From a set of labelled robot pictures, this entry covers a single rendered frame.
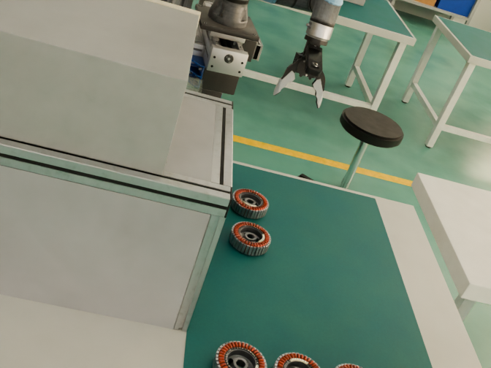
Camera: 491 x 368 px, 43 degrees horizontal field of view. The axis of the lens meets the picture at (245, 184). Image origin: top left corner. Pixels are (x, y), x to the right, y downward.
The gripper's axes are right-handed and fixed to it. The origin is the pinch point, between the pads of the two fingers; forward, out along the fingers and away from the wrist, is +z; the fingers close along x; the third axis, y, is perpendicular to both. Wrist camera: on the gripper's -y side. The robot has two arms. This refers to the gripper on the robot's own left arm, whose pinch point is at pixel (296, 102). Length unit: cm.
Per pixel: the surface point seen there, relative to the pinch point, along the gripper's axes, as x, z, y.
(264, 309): 5, 40, -56
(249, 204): 8.1, 28.6, -19.7
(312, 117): -74, 55, 240
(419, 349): -36, 39, -59
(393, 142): -80, 27, 105
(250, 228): 7.9, 31.2, -29.6
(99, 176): 49, 9, -74
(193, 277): 26, 27, -71
